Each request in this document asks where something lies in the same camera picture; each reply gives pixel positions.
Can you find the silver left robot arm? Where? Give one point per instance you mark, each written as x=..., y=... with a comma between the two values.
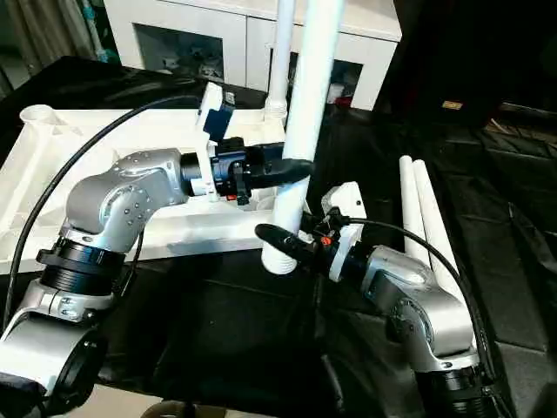
x=122, y=200

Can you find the white plastic table leg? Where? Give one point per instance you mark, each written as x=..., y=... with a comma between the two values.
x=280, y=52
x=411, y=204
x=313, y=78
x=435, y=226

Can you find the dark cabinet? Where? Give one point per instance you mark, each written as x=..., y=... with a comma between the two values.
x=478, y=52

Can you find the white plastic table top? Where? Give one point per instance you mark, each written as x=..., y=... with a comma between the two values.
x=65, y=143

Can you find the grey curtain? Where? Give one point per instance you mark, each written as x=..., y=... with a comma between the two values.
x=48, y=39

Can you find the black plastic mat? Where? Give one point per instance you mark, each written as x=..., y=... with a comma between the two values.
x=239, y=326

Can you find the small yellow label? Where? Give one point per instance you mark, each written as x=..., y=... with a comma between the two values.
x=452, y=105

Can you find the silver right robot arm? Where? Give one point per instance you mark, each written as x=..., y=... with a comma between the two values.
x=418, y=305

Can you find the small white cup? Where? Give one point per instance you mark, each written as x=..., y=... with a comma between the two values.
x=335, y=92

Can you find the white cabinet with glass doors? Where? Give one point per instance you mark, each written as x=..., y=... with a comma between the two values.
x=243, y=26

